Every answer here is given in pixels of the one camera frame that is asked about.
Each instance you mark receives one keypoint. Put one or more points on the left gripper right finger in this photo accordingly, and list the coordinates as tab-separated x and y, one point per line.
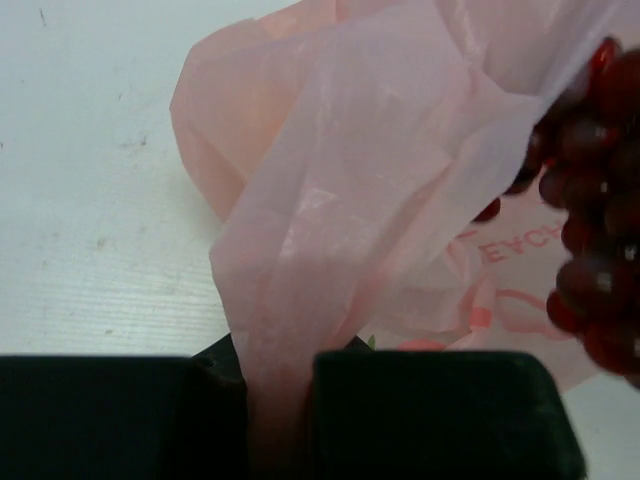
440	415

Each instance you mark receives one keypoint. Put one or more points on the pink plastic bag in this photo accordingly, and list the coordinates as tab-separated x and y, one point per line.
347	147

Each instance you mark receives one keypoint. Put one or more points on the red fake grape bunch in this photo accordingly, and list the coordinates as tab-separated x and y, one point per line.
584	157

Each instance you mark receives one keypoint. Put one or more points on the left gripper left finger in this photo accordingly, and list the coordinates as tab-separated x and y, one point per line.
124	417

